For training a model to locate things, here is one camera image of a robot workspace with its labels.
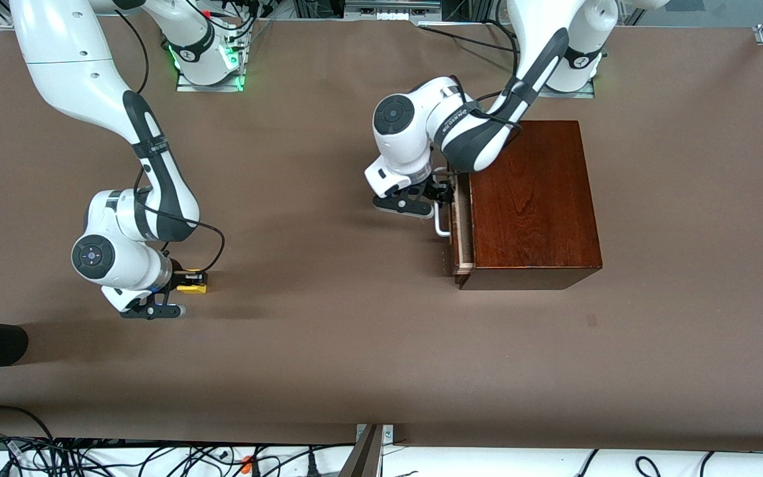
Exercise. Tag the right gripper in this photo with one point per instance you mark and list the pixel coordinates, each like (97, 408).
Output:
(179, 279)

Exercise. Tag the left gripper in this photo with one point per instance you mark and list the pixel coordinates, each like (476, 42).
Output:
(436, 189)

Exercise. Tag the yellow block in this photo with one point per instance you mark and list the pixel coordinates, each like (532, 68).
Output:
(193, 288)

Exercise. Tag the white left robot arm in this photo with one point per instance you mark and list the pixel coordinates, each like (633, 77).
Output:
(481, 139)

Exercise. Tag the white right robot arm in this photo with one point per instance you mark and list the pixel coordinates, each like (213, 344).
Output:
(70, 66)

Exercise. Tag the dark wooden drawer cabinet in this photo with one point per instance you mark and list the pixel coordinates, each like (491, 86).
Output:
(540, 212)

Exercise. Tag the brown table cover sheet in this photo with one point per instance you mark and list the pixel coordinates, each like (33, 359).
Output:
(328, 344)

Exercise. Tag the grey power strip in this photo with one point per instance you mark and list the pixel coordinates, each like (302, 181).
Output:
(388, 14)

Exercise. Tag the orange connector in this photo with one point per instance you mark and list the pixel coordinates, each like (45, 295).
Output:
(247, 464)

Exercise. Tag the dark diagonal bar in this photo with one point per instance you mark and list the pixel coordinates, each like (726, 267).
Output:
(361, 464)

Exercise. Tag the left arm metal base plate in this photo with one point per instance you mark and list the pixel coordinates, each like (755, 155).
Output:
(587, 91)

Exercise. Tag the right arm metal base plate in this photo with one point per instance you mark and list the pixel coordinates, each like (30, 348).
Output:
(186, 87)

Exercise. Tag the small metal bracket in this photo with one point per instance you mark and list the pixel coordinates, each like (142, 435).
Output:
(388, 434)

